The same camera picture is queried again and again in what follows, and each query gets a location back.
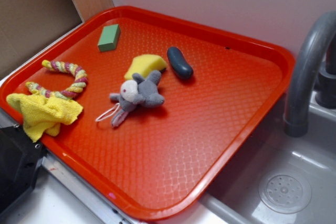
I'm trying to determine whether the red plastic tray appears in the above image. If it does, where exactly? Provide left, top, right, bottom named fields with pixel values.
left=1, top=6, right=295, bottom=221

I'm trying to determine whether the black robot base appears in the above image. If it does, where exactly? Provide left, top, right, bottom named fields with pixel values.
left=1, top=124, right=45, bottom=217

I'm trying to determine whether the yellow cloth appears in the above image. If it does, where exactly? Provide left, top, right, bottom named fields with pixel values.
left=6, top=93, right=83, bottom=143

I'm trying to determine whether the round sink drain cover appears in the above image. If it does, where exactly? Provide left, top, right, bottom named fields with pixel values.
left=258, top=169, right=312, bottom=214

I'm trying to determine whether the grey plush mouse toy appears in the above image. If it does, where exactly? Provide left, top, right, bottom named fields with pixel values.
left=95, top=70, right=165, bottom=127

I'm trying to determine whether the grey toy faucet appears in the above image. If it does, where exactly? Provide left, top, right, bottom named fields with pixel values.
left=283, top=10, right=335, bottom=137

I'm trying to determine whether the grey plastic sink basin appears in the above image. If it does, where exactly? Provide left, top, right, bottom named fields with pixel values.
left=200, top=99, right=335, bottom=223

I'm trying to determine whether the dark blue oblong toy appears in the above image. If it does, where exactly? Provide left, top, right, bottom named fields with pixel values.
left=167, top=47, right=194, bottom=80

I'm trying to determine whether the green rectangular block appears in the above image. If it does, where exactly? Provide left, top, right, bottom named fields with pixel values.
left=98, top=24, right=121, bottom=52

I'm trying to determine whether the brown cardboard panel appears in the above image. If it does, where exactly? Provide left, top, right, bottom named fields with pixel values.
left=1, top=0, right=81, bottom=78

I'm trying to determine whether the multicolour braided rope toy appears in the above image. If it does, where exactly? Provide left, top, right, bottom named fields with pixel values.
left=25, top=60, right=88, bottom=100

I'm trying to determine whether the yellow sponge wedge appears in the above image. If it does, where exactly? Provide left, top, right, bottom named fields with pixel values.
left=124, top=54, right=167, bottom=80

